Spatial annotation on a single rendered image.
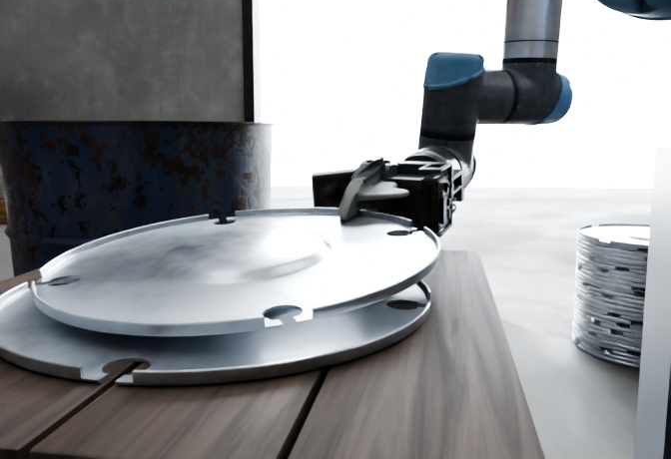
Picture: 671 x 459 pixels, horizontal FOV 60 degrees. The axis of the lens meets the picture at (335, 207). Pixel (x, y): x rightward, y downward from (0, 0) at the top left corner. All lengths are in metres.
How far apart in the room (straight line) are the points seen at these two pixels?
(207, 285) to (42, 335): 0.10
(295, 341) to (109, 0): 4.67
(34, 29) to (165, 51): 1.02
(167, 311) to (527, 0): 0.65
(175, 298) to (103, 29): 4.59
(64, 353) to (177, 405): 0.09
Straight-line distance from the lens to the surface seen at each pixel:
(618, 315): 1.32
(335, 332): 0.34
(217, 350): 0.32
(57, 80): 5.04
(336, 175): 0.65
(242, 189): 0.86
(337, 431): 0.24
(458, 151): 0.77
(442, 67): 0.76
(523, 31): 0.84
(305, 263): 0.40
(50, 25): 5.10
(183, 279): 0.40
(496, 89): 0.79
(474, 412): 0.26
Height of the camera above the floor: 0.47
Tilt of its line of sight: 7 degrees down
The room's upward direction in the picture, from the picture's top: straight up
